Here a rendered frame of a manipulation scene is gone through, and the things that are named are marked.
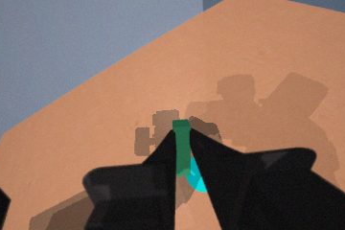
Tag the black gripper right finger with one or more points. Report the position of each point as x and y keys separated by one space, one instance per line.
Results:
x=226 y=172

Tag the green rectangular post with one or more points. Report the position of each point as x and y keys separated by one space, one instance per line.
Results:
x=183 y=150

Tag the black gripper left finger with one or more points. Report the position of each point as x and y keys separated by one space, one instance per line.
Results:
x=156 y=176

